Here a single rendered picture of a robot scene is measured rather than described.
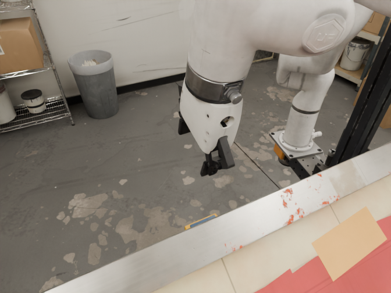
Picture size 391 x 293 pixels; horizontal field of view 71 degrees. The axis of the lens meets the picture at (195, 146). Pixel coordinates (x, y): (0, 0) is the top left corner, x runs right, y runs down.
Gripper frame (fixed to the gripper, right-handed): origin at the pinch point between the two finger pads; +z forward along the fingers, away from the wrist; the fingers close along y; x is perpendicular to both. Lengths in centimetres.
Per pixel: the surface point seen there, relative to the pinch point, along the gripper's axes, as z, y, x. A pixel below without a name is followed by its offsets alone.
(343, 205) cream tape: -7.2, -19.3, -11.2
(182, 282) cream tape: -7.4, -18.9, 12.1
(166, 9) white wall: 140, 275, -113
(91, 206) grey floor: 181, 82, 28
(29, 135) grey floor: 218, 203, 69
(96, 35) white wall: 157, 270, -28
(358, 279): -5.1, -27.3, -7.8
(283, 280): -6.1, -23.4, 1.4
